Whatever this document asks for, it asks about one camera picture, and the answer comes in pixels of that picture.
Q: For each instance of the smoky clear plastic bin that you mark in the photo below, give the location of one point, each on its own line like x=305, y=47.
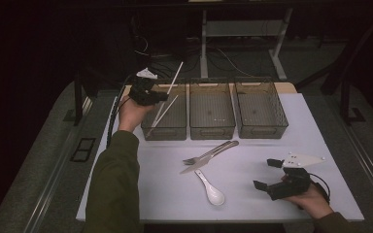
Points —
x=212, y=108
x=259, y=106
x=171, y=119

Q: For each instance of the person's left hand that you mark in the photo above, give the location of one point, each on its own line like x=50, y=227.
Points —
x=131, y=115

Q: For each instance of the metal table knife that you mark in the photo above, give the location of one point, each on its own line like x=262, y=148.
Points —
x=195, y=167

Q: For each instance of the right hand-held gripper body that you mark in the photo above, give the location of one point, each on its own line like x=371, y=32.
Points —
x=289, y=187

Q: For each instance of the metal fork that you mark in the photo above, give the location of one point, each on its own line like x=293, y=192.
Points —
x=190, y=160

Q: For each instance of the person's right hand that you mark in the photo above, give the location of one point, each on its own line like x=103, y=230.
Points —
x=312, y=201

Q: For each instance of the metal floor rail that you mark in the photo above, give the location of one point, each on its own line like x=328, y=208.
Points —
x=50, y=181
x=369, y=168

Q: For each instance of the white ceramic spoon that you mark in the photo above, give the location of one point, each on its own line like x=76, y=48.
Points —
x=216, y=196

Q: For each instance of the black metal stand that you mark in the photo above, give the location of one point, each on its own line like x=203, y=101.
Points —
x=78, y=103
x=345, y=103

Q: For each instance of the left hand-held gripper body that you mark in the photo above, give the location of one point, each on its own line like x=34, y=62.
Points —
x=141, y=92

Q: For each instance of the white metal desk frame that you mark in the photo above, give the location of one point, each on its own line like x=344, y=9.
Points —
x=244, y=28

